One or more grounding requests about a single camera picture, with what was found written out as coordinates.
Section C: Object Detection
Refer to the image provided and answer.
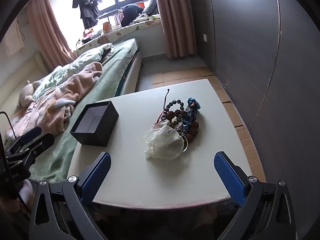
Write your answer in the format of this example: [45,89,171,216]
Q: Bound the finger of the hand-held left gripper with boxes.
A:
[6,133,55,167]
[5,126,42,153]

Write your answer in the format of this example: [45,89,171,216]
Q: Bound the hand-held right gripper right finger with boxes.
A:
[214,151,297,240]

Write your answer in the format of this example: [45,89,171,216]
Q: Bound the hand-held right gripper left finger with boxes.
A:
[29,151,112,240]

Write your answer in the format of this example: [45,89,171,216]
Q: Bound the black jewelry box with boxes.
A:
[70,101,119,147]

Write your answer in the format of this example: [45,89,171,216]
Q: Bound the brown bead bracelet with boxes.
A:
[175,121,200,143]
[160,109,183,123]

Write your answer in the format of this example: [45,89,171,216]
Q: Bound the beige plush toy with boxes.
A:
[17,80,42,107]

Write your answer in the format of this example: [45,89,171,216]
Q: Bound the white padded headboard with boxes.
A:
[0,52,48,110]

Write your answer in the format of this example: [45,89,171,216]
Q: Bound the pink fleece blanket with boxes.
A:
[5,62,103,140]

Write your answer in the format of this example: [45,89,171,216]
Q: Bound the white mesh pouch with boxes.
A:
[144,119,191,160]

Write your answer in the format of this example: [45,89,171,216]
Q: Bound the light green quilt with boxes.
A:
[31,43,115,102]

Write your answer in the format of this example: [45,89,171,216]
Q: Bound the white hanging cloth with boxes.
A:
[5,20,25,57]

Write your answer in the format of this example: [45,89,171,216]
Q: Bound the pink curtain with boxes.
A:
[26,0,80,70]
[152,0,198,59]

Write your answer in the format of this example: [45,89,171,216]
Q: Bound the bed with green sheet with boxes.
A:
[0,38,143,183]

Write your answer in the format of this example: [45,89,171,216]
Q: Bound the patterned window seat cushion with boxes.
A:
[75,14,162,52]

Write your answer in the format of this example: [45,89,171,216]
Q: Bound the grey wardrobe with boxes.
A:
[187,0,320,180]

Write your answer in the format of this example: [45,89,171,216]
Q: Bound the hanging dark clothes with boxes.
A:
[72,0,103,29]

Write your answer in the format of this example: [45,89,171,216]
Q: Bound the dark clothing pile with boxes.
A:
[121,4,144,28]

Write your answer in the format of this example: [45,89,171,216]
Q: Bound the grey pillow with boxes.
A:
[142,0,159,15]

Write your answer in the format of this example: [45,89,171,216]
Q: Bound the black cable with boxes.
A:
[0,111,13,140]

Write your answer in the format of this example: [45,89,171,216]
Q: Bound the blue bead bracelet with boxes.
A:
[167,99,187,113]

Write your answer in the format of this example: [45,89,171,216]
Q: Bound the dark cord bracelet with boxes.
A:
[163,88,171,112]

